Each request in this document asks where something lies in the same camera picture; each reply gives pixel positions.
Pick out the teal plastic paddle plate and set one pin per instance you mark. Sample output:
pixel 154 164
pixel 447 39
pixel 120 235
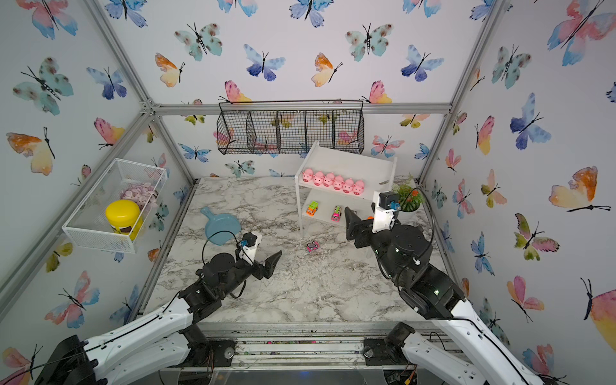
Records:
pixel 220 228

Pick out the white two-tier shelf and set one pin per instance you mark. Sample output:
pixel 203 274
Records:
pixel 377 174

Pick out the black wire wall basket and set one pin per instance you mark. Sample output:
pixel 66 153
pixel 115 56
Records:
pixel 290 127

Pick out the pink teal toy bus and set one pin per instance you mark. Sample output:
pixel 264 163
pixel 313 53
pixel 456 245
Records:
pixel 312 246

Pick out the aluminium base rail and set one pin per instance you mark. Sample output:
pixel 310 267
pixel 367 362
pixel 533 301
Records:
pixel 321 347

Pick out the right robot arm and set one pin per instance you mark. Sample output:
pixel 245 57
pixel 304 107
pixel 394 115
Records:
pixel 403 254

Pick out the potted plant with flowers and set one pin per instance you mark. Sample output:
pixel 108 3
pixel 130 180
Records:
pixel 410 197

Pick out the orange green toy car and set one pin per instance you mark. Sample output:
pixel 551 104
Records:
pixel 312 208

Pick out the white mesh wall basket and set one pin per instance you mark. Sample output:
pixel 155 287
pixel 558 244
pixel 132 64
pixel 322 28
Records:
pixel 87 226

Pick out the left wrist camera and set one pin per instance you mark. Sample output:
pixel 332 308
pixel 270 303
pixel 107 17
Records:
pixel 247 247

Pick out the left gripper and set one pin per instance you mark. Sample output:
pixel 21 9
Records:
pixel 269 269

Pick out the yellow lidded jar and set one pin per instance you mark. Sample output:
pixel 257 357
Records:
pixel 125 218

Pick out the pink round chips pile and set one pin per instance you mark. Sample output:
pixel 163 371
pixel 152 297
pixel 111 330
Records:
pixel 143 194

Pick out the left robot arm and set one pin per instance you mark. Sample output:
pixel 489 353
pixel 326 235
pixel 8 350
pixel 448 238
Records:
pixel 163 338

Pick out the pink pig toy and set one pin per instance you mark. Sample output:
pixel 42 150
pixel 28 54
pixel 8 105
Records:
pixel 349 186
pixel 328 180
pixel 318 179
pixel 338 183
pixel 307 175

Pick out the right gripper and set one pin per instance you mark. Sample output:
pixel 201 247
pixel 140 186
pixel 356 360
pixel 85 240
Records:
pixel 362 230

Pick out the pink toy car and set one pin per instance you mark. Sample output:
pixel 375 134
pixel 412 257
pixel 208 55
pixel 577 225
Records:
pixel 337 214

